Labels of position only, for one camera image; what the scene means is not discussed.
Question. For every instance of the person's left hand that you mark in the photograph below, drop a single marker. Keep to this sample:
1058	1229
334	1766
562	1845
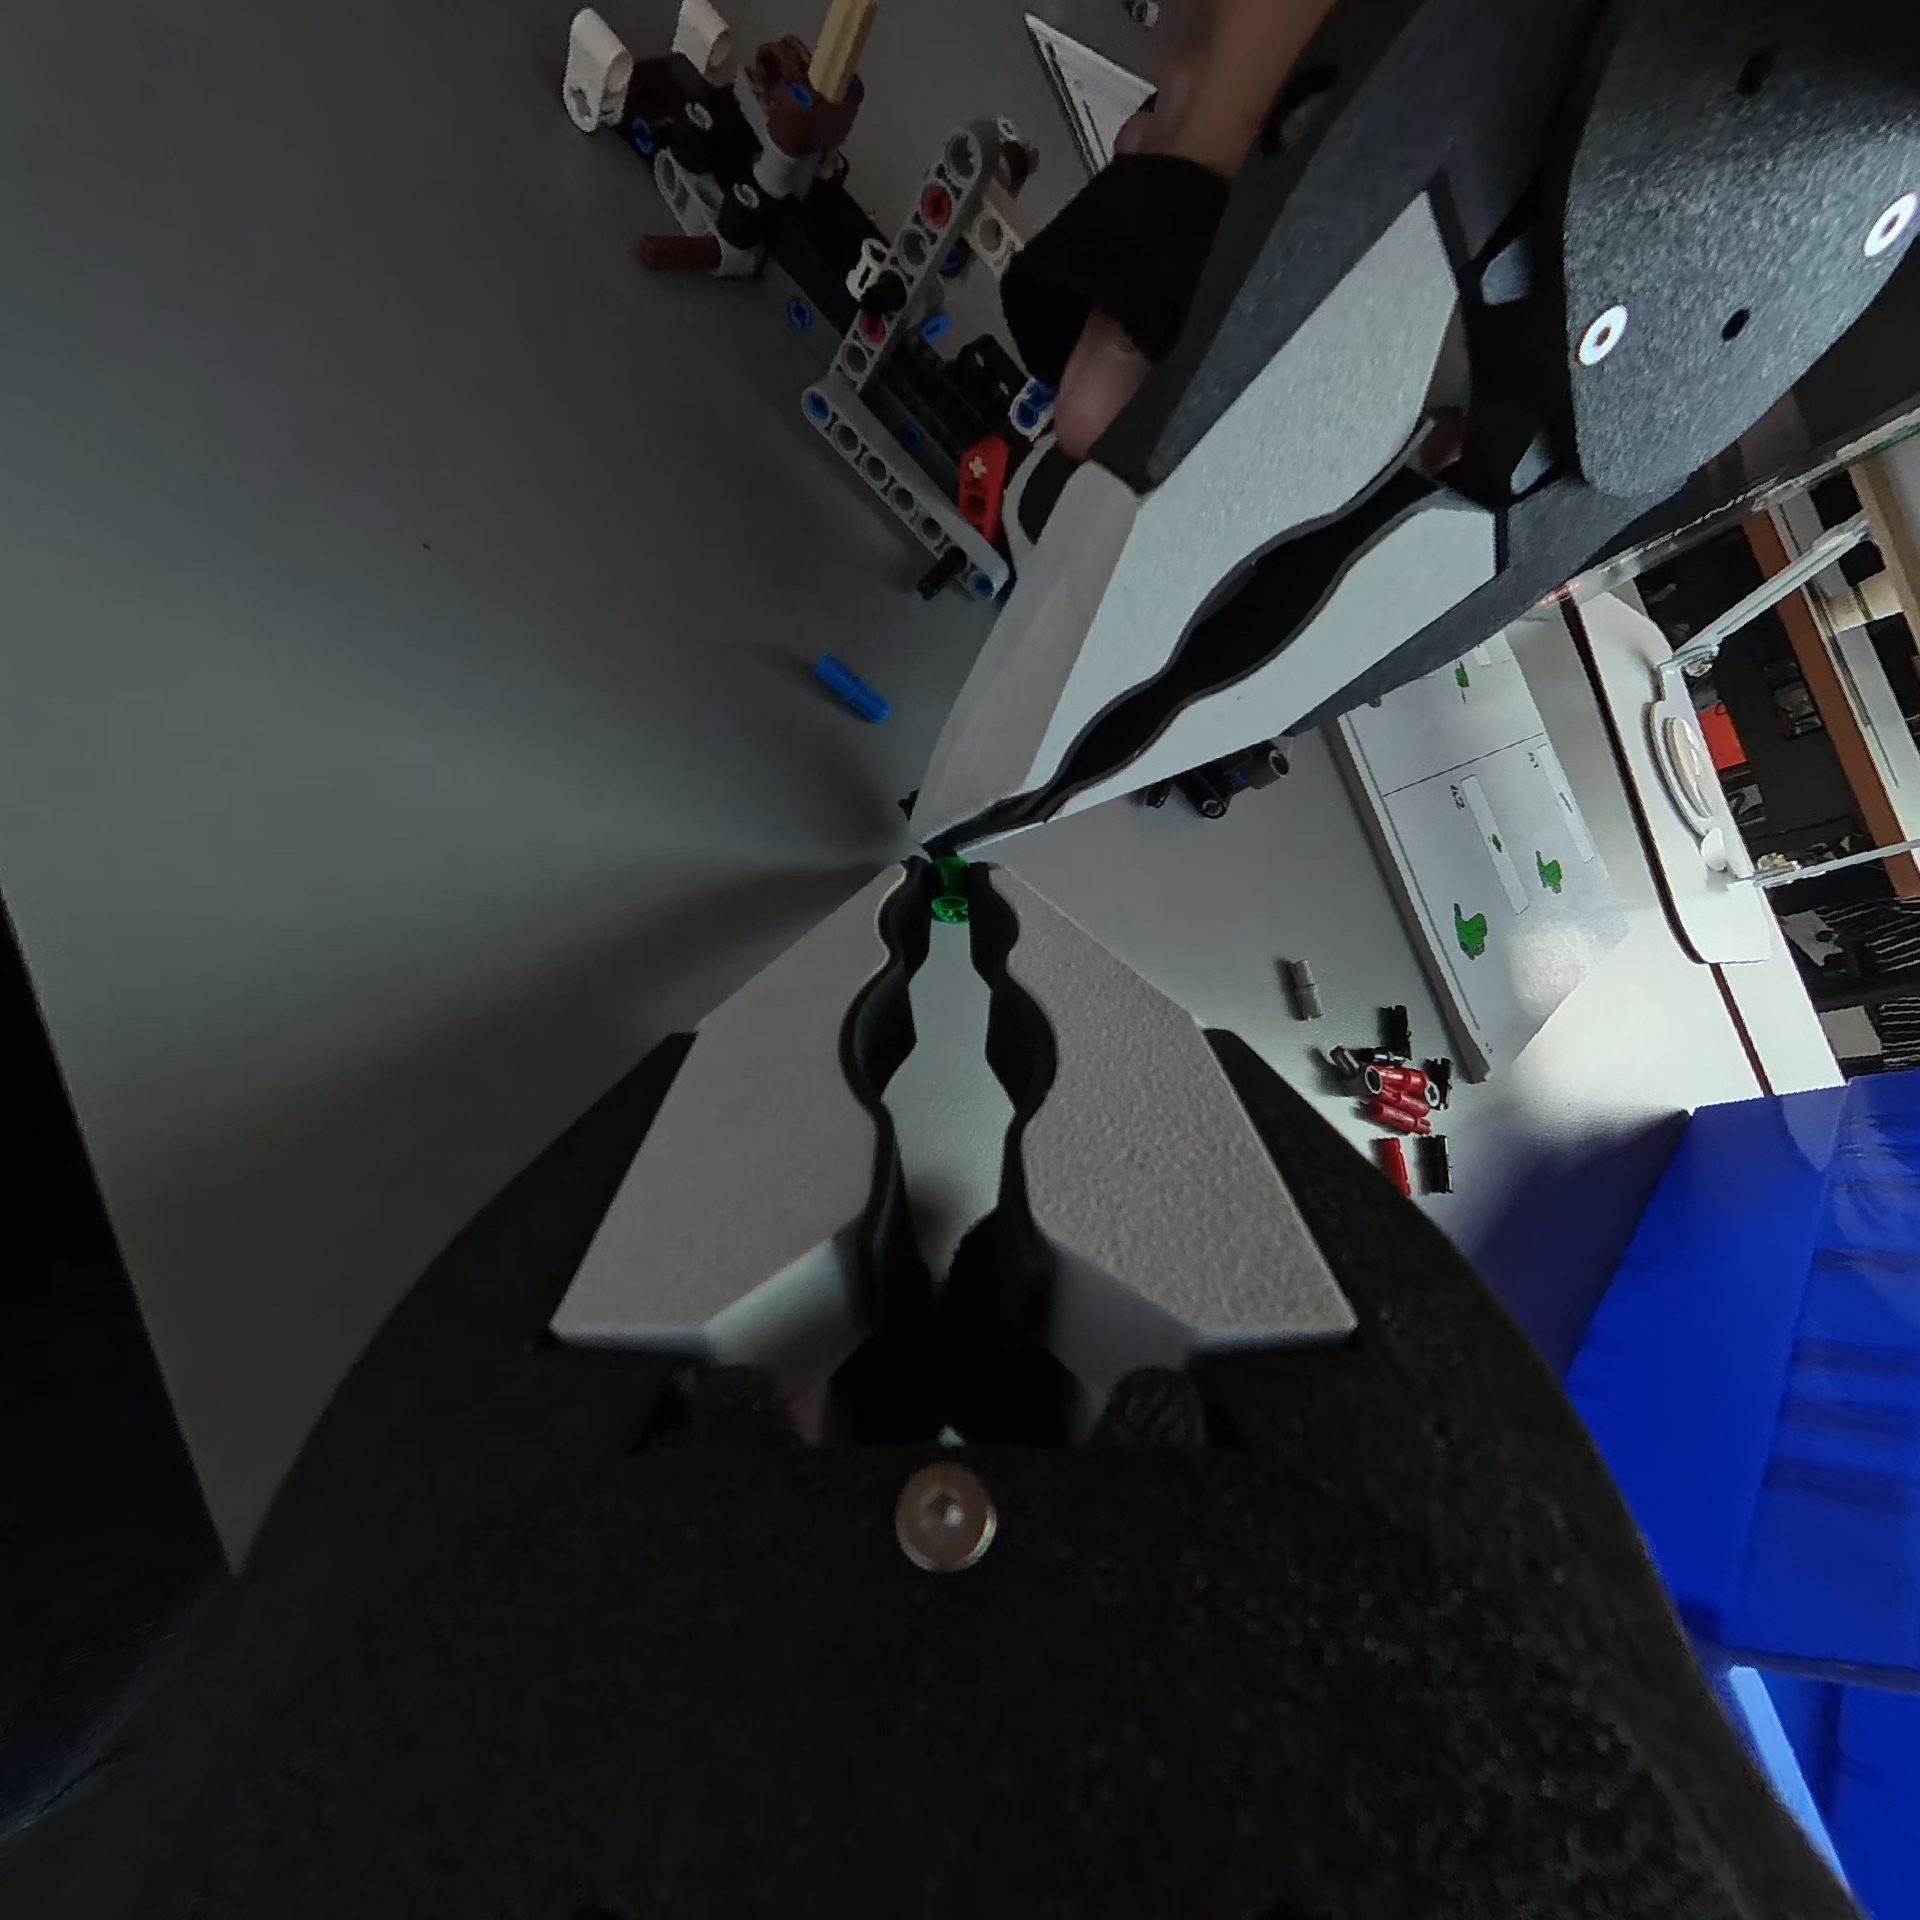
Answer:
1200	91

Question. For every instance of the partly built lego model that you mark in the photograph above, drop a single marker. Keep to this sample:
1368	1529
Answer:
914	249

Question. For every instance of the small green lego piece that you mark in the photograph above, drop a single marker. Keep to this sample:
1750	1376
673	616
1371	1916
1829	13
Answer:
948	897

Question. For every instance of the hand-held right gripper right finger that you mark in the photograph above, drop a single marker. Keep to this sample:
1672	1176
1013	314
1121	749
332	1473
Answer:
1170	1184

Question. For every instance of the white lego instruction booklet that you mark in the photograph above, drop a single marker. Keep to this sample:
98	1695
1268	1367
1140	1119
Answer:
1500	931

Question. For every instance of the grey black lego axle piece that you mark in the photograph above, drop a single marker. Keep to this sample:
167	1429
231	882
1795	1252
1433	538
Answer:
1244	772

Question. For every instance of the grey lego pin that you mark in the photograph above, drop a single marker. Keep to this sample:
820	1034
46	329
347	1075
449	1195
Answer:
1302	986

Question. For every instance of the pile of red black pins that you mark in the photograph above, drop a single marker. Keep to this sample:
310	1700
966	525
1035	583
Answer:
1395	1103

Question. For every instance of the white lego connector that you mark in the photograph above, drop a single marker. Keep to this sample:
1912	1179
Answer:
600	49
700	31

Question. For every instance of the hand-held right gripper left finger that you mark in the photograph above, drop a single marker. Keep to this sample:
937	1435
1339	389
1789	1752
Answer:
704	1170

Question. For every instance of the blue plastic bin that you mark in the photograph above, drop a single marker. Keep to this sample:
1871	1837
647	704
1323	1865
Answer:
1771	1425

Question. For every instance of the white folded paper sheet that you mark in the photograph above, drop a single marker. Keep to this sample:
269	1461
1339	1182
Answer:
1088	82

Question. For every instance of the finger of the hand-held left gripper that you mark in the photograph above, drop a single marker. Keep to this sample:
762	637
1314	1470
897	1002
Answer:
1350	615
1291	361

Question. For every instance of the blue lego pin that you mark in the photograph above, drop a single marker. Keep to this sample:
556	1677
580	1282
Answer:
852	686

